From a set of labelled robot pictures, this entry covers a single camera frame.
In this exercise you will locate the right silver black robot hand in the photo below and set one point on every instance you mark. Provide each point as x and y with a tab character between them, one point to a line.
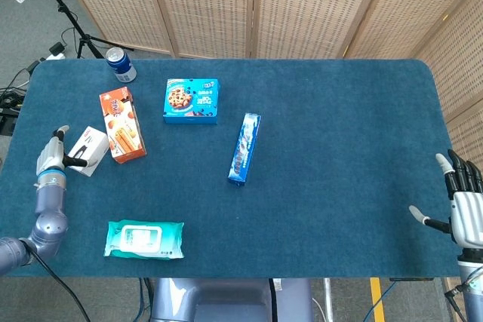
468	220

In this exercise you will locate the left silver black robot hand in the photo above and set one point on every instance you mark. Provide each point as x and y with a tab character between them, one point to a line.
49	156

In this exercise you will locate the small white box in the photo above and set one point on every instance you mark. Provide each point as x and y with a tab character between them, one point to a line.
92	145

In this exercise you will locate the orange biscuit box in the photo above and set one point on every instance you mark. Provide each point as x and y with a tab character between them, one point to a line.
122	126

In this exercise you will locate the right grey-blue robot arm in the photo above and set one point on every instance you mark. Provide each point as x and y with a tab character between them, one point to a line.
473	292

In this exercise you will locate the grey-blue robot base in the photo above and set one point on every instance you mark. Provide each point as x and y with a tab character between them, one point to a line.
226	299

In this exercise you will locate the blue chocolate chip cookie box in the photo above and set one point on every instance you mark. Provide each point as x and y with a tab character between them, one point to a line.
190	101

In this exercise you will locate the long blue cookie pack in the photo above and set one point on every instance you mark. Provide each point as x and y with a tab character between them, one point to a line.
244	148

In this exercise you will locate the black floor device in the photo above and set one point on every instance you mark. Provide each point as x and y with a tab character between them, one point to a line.
7	124

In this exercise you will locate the white power strip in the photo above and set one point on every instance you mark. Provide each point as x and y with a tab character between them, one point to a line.
54	57

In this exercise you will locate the black power adapter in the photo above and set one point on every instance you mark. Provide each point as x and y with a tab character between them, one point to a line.
56	48

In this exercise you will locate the blue soda can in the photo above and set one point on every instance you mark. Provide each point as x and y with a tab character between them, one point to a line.
121	65

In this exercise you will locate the black tripod stand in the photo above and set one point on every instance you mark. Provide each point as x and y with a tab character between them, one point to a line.
83	39

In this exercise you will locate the teal wet wipes pack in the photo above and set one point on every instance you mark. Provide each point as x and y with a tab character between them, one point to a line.
143	240

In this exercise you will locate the blue felt table mat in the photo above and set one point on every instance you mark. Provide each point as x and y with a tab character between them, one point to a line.
320	186

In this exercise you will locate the metal table leg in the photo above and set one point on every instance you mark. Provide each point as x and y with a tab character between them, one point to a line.
328	295

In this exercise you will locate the woven wooden folding screen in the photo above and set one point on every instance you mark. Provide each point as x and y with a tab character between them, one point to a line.
302	5

